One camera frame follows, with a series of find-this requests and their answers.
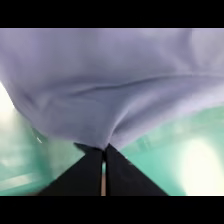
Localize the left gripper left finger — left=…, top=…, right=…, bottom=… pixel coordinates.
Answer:
left=38, top=142, right=104, bottom=197

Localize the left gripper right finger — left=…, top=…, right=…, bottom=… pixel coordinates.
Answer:
left=105, top=143, right=168, bottom=197

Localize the purple garment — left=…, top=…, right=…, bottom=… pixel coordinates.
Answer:
left=0, top=27, right=224, bottom=152

